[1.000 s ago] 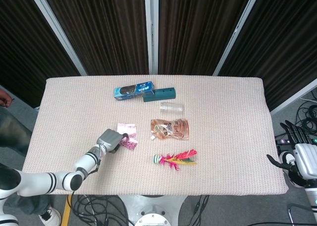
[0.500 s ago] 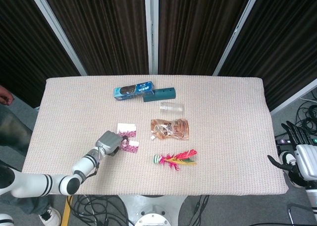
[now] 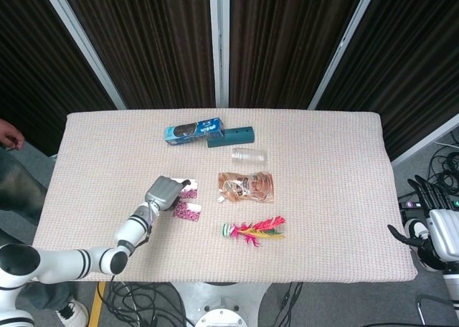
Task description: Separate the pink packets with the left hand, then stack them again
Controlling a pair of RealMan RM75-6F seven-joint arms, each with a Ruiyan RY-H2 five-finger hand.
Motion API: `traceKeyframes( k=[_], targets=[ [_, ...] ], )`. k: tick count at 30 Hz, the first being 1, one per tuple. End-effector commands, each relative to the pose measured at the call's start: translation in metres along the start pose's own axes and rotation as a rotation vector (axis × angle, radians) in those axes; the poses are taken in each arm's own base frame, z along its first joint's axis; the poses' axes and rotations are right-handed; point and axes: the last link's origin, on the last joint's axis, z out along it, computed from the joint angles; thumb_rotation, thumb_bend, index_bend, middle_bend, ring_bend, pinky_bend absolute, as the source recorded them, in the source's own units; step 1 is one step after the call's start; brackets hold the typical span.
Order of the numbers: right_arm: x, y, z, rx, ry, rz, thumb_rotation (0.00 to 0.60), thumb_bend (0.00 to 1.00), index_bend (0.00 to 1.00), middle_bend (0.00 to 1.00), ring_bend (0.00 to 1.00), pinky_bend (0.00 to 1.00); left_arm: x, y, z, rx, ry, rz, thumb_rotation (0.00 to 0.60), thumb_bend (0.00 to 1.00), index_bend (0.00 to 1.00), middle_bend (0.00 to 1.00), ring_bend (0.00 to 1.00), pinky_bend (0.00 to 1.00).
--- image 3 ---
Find pink patterned paper square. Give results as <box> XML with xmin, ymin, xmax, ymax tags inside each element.
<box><xmin>172</xmin><ymin>202</ymin><xmax>203</xmax><ymax>222</ymax></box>
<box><xmin>178</xmin><ymin>178</ymin><xmax>199</xmax><ymax>200</ymax></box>

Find white and black device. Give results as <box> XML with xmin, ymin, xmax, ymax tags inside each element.
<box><xmin>404</xmin><ymin>217</ymin><xmax>430</xmax><ymax>242</ymax></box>

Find black power strip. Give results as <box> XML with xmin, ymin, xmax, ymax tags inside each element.
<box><xmin>398</xmin><ymin>196</ymin><xmax>430</xmax><ymax>210</ymax></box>

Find black tangled cables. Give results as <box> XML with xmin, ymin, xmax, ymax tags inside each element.
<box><xmin>426</xmin><ymin>131</ymin><xmax>459</xmax><ymax>199</ymax></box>

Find teal block with holes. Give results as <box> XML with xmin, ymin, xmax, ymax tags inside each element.
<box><xmin>207</xmin><ymin>126</ymin><xmax>255</xmax><ymax>149</ymax></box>

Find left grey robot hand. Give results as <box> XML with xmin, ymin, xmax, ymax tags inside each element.
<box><xmin>143</xmin><ymin>175</ymin><xmax>193</xmax><ymax>213</ymax></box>

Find bystander bare hand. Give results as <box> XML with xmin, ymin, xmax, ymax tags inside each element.
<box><xmin>0</xmin><ymin>118</ymin><xmax>26</xmax><ymax>151</ymax></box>

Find blue cookie box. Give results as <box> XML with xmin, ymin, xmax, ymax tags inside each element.
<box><xmin>164</xmin><ymin>117</ymin><xmax>226</xmax><ymax>146</ymax></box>

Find black cable bundle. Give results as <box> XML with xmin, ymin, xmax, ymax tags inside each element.
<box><xmin>96</xmin><ymin>280</ymin><xmax>197</xmax><ymax>327</ymax></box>

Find dark brown curtain panel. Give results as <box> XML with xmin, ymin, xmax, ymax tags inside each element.
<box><xmin>228</xmin><ymin>0</ymin><xmax>369</xmax><ymax>109</ymax></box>
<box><xmin>59</xmin><ymin>0</ymin><xmax>218</xmax><ymax>110</ymax></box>
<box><xmin>0</xmin><ymin>0</ymin><xmax>118</xmax><ymax>156</ymax></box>
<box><xmin>315</xmin><ymin>0</ymin><xmax>459</xmax><ymax>161</ymax></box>

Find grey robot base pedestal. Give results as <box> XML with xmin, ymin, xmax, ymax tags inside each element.
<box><xmin>171</xmin><ymin>282</ymin><xmax>274</xmax><ymax>327</ymax></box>

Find clear plastic cup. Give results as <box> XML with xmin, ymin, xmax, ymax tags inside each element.
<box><xmin>231</xmin><ymin>147</ymin><xmax>269</xmax><ymax>167</ymax></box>

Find beige woven tablecloth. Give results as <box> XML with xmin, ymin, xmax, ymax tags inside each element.
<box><xmin>31</xmin><ymin>108</ymin><xmax>420</xmax><ymax>284</ymax></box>

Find white partition post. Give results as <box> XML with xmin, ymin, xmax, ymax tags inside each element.
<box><xmin>209</xmin><ymin>0</ymin><xmax>231</xmax><ymax>108</ymax></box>
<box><xmin>307</xmin><ymin>0</ymin><xmax>381</xmax><ymax>110</ymax></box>
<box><xmin>390</xmin><ymin>112</ymin><xmax>459</xmax><ymax>167</ymax></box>
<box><xmin>37</xmin><ymin>0</ymin><xmax>127</xmax><ymax>110</ymax></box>

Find black cable with connector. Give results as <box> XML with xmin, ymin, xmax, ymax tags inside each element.
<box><xmin>278</xmin><ymin>282</ymin><xmax>304</xmax><ymax>327</ymax></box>

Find colourful feather shuttlecock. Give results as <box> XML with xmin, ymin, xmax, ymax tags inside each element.
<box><xmin>221</xmin><ymin>215</ymin><xmax>287</xmax><ymax>249</ymax></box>

